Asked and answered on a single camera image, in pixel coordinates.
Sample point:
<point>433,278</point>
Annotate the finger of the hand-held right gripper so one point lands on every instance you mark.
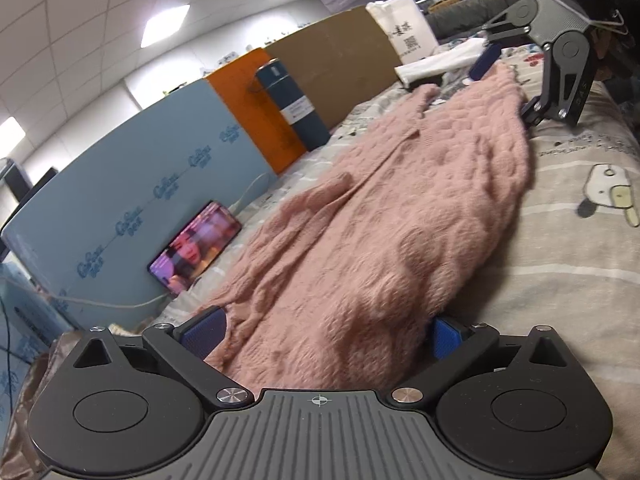
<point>529,112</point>
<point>484,62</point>

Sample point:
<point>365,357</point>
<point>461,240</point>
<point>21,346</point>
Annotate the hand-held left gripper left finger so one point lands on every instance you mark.
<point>202,331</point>

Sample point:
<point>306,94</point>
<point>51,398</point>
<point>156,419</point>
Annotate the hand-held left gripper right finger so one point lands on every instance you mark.
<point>446,339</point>

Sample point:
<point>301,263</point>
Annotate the pink knitted sweater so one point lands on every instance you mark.
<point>390,220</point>

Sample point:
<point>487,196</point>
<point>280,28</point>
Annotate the folded white garment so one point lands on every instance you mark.
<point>440,62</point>

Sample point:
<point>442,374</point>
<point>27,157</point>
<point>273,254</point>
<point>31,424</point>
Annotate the black leather sofa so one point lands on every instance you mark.
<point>465,15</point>

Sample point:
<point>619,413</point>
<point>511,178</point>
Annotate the dark cloth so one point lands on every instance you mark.
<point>622,60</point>

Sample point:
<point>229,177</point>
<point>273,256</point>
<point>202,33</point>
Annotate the smartphone with lit screen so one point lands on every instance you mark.
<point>195,247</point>

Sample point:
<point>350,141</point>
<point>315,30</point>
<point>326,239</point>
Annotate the white paper bag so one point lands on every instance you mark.
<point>405,25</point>

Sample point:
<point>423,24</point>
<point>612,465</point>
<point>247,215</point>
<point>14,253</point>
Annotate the brown cardboard box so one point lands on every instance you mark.
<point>340,60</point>

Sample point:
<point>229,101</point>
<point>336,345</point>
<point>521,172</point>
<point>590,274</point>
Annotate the beige satin cloth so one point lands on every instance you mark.
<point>45,360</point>

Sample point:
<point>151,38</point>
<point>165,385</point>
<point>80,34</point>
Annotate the light blue cardboard box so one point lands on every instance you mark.
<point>125,185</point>

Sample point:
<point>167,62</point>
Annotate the small light blue carton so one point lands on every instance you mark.
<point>20,330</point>

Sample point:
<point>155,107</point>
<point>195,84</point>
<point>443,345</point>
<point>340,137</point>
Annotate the dark blue vacuum bottle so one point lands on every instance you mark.
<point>295,105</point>

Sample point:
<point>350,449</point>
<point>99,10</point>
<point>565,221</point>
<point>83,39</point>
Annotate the orange cardboard box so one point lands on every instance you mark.
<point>250,110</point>

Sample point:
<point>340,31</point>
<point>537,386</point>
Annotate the black monitor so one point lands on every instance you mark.
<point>25,180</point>

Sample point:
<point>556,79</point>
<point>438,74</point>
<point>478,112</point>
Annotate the square ceiling light panel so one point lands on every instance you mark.
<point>7,127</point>
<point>165,25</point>

